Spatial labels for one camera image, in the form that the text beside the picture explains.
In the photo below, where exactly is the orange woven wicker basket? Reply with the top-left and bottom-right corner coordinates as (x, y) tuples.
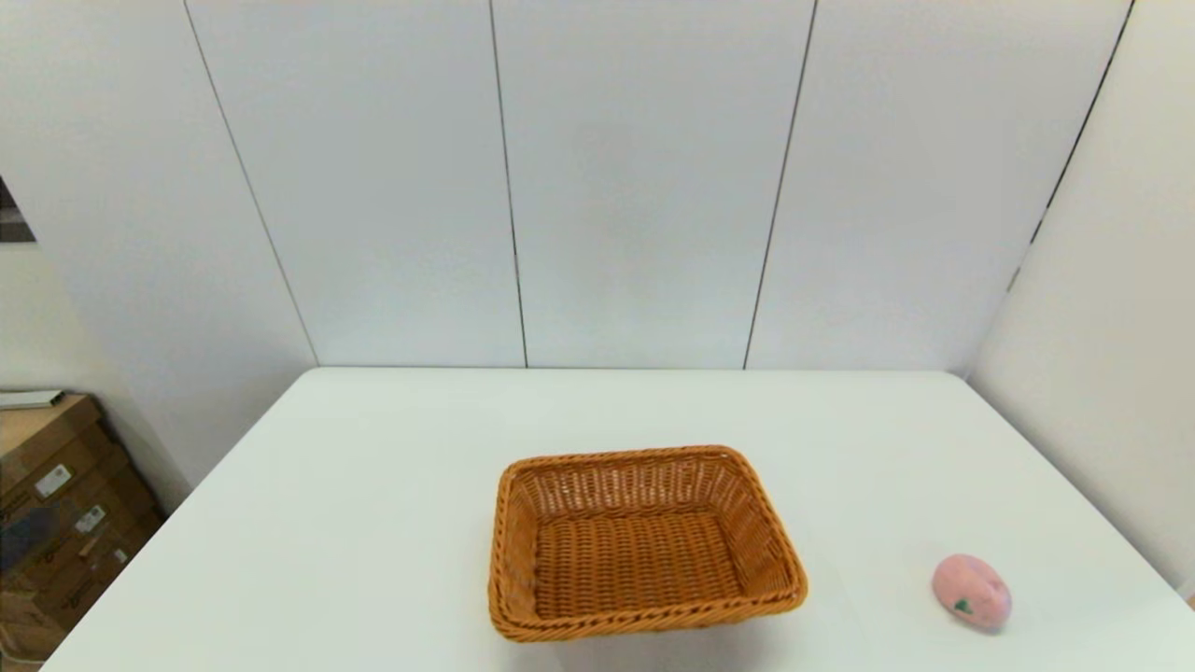
(487, 445), (809, 643)

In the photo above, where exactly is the pink toy peach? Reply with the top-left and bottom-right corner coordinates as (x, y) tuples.
(931, 553), (1013, 634)

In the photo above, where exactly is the brown cardboard box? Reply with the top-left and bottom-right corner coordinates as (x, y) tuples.
(0, 457), (155, 566)
(0, 509), (167, 628)
(0, 394), (115, 500)

